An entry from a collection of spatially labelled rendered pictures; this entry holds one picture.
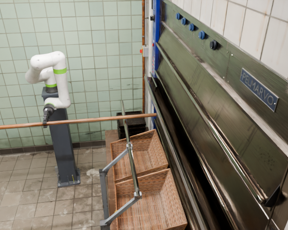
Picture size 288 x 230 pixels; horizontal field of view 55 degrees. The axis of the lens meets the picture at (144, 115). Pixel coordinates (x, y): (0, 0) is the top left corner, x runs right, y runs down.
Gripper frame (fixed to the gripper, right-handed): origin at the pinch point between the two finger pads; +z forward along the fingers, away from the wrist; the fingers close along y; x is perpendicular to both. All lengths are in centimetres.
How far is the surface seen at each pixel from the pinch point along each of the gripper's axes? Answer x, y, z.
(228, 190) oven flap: -99, -32, 121
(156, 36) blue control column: -100, -56, -40
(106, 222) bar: -44, 24, 86
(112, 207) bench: -48, 62, 42
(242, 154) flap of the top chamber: -98, -56, 127
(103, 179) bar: -43, 32, 39
